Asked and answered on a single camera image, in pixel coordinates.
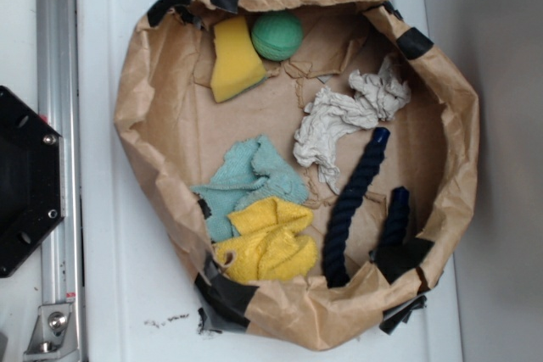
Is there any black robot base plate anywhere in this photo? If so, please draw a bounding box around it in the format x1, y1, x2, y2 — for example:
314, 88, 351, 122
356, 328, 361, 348
1, 86, 64, 278

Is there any dark blue rope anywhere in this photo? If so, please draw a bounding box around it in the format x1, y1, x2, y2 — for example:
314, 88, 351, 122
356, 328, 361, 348
322, 126, 411, 288

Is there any brown paper bag bin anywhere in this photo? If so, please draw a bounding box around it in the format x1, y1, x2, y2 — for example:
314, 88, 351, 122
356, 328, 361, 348
115, 0, 479, 350

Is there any aluminium rail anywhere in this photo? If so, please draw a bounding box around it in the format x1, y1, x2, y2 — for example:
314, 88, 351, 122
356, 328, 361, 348
36, 0, 88, 361

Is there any yellow green sponge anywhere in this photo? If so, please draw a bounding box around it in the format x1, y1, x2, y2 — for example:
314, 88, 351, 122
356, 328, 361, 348
210, 16, 266, 103

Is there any light blue towel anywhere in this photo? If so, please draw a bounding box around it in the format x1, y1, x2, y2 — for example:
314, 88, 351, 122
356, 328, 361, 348
190, 135, 309, 242

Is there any crumpled white cloth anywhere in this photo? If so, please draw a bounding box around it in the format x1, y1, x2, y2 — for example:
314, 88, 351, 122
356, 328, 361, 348
293, 53, 411, 194

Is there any yellow towel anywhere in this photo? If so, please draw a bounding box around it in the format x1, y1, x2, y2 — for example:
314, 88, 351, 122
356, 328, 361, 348
215, 197, 318, 284

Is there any metal corner bracket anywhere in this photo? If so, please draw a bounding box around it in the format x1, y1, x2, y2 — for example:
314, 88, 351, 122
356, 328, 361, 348
23, 303, 77, 361

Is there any green ball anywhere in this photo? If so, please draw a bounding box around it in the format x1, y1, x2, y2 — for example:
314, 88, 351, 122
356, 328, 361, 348
251, 11, 304, 61

